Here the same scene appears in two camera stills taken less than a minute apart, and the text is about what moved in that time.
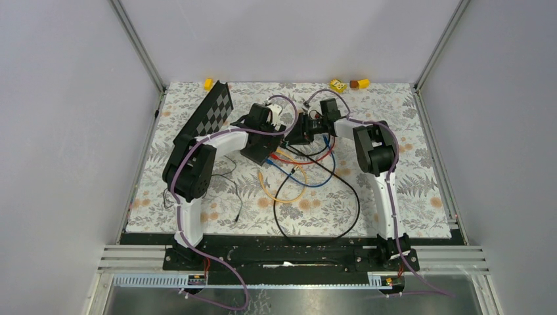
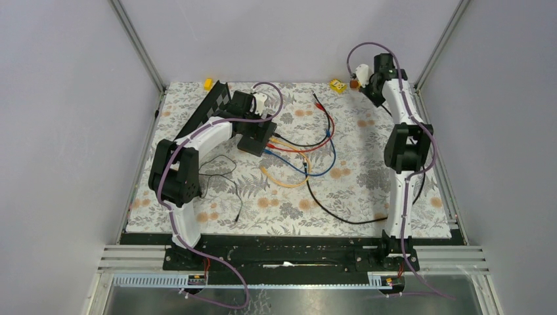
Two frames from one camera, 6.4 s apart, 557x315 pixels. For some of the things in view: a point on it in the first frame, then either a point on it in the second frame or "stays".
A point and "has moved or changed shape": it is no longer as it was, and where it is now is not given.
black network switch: [260, 146] has moved or changed shape
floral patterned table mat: [334, 159] stays
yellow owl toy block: [337, 85] stays
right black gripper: [299, 136] → [378, 101]
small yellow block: [208, 84] stays
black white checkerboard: [213, 114] stays
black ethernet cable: [289, 173] → [360, 222]
